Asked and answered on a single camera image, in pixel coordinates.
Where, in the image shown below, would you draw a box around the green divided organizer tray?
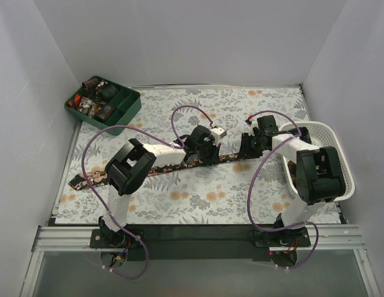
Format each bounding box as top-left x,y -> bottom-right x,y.
64,75 -> 142,136

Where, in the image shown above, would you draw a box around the brown blue floral tie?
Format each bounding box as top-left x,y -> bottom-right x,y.
94,105 -> 116,123

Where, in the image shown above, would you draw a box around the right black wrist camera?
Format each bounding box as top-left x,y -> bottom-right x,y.
257,115 -> 279,136

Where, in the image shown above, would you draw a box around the rolled ties in tray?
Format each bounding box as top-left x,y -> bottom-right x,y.
65,77 -> 120,119

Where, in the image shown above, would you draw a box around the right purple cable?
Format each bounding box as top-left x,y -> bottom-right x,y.
247,110 -> 320,270

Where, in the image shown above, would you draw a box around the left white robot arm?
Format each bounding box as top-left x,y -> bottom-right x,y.
98,136 -> 221,248

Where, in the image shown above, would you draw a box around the floral patterned table mat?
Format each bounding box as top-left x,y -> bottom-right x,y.
54,87 -> 341,225

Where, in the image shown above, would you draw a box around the white perforated plastic basket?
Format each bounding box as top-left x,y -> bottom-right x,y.
277,121 -> 355,205

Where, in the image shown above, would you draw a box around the pink rose floral tie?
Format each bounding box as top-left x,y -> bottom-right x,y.
68,153 -> 242,192

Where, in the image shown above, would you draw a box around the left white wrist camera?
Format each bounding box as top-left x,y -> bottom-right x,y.
210,126 -> 227,147

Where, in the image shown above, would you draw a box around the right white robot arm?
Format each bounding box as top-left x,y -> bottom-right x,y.
240,133 -> 346,246

